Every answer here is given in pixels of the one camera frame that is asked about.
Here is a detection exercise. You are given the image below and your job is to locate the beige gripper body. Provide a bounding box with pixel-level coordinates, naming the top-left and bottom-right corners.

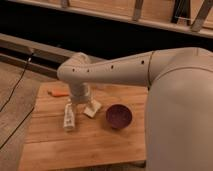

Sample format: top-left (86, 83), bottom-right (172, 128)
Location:
top-left (69, 83), bottom-right (91, 104)

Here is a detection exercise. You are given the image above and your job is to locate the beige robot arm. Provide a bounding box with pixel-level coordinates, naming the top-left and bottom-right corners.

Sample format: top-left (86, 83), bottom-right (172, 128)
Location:
top-left (57, 47), bottom-right (213, 171)

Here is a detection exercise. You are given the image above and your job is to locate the white sponge block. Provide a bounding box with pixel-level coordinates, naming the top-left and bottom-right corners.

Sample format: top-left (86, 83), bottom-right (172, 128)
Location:
top-left (84, 99), bottom-right (101, 118)

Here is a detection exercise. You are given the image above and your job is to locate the orange carrot toy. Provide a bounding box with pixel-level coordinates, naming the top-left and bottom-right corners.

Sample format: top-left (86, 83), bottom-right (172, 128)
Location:
top-left (48, 91), bottom-right (69, 97)

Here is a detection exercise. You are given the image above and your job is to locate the dark red bowl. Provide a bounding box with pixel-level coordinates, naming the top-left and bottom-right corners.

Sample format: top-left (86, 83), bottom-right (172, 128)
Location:
top-left (106, 104), bottom-right (132, 129)

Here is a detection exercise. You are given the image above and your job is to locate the wooden cutting board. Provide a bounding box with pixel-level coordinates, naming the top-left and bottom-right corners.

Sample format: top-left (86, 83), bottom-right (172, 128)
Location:
top-left (18, 82), bottom-right (147, 171)

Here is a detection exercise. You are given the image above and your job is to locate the black cable left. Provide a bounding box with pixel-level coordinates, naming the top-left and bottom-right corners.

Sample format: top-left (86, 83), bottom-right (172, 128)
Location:
top-left (0, 49), bottom-right (36, 150)

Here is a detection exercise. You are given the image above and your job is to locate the wooden shelf rail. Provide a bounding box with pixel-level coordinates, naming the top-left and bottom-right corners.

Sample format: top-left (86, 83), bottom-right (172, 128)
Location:
top-left (7, 0), bottom-right (213, 39)

